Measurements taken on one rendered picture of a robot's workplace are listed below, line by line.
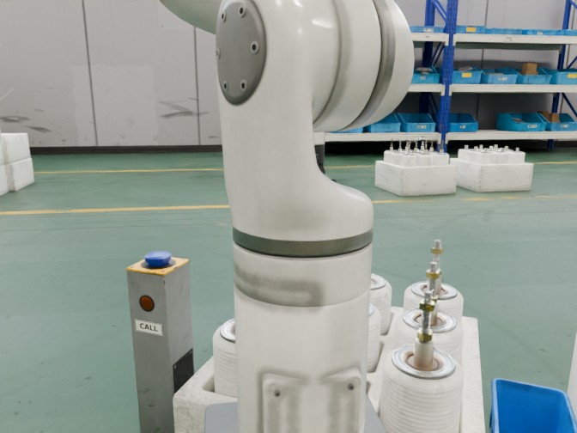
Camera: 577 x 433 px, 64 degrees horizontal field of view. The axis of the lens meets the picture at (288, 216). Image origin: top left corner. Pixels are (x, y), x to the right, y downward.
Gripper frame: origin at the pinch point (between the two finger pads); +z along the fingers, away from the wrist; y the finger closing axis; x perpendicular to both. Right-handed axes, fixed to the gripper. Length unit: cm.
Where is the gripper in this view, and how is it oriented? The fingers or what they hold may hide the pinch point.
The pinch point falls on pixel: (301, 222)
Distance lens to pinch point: 83.3
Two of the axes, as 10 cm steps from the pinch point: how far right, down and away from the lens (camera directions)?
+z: -0.1, 9.7, 2.3
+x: -4.3, -2.1, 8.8
